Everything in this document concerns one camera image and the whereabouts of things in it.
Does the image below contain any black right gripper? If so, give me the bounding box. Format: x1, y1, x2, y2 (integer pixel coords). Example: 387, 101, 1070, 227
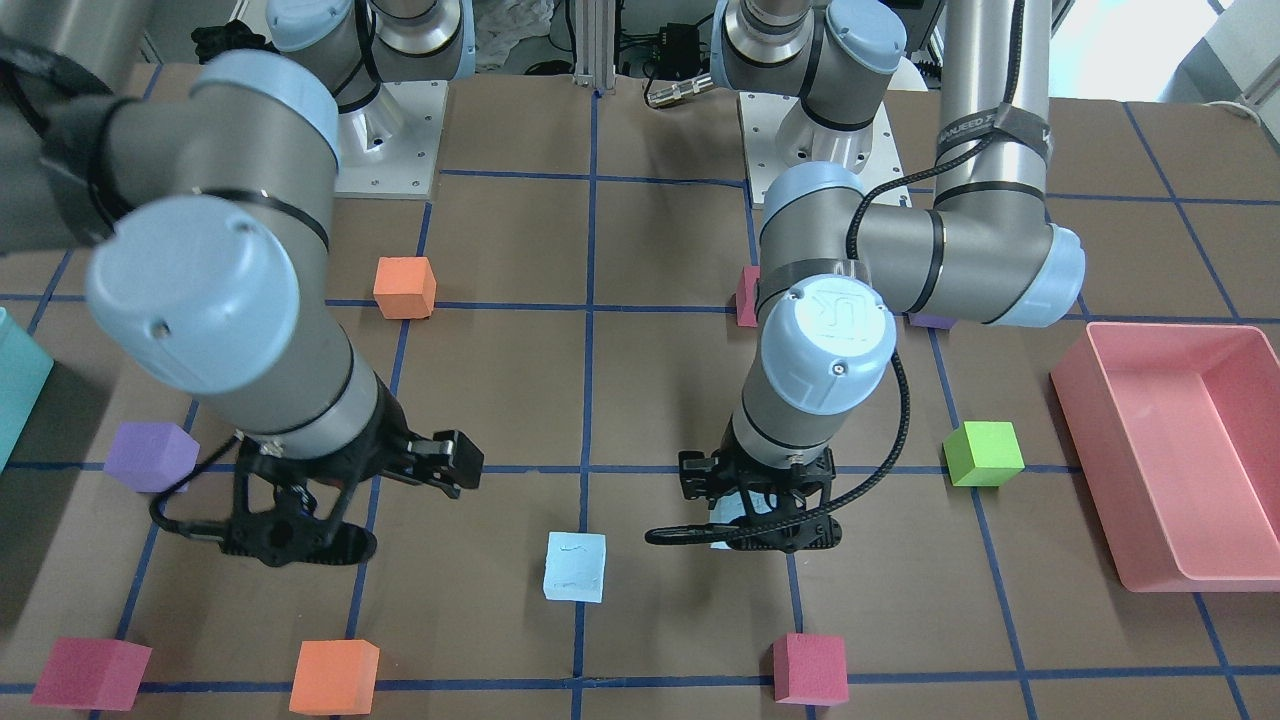
220, 400, 484, 568

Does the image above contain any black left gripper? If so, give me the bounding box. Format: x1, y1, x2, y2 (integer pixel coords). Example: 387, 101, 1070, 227
678, 445, 844, 553

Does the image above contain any light blue block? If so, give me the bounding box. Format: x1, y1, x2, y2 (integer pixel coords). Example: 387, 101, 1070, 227
709, 491, 774, 525
541, 530, 607, 603

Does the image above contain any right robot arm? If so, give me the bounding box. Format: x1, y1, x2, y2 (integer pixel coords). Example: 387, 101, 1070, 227
3, 1, 483, 568

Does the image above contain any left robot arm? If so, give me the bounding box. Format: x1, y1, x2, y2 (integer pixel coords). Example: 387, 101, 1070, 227
645, 1, 1085, 553

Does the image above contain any pink block,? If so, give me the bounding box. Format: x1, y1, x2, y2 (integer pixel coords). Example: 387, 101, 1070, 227
29, 637, 152, 711
771, 633, 850, 707
733, 265, 760, 328

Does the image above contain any green foam block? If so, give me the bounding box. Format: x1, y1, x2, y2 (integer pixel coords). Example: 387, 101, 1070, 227
943, 421, 1025, 487

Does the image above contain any orange block,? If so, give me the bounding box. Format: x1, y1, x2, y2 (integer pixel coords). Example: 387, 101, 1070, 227
289, 639, 380, 716
372, 256, 436, 320

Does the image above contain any purple block,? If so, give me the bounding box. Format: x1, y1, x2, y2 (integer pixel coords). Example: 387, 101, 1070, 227
908, 313, 957, 331
104, 421, 200, 493

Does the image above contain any pink plastic tray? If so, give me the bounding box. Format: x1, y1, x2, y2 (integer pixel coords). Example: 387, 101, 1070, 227
1051, 322, 1279, 592

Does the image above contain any teal plastic tray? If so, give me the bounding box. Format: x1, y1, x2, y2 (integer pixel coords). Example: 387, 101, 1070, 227
1, 307, 54, 471

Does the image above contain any black arm cable, right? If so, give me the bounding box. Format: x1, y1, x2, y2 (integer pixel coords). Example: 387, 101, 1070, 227
150, 430, 251, 546

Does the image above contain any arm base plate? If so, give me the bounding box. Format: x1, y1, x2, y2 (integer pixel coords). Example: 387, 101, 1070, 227
335, 79, 449, 200
739, 92, 906, 209

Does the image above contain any aluminium frame post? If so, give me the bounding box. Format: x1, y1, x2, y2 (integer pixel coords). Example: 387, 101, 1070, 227
567, 0, 618, 97

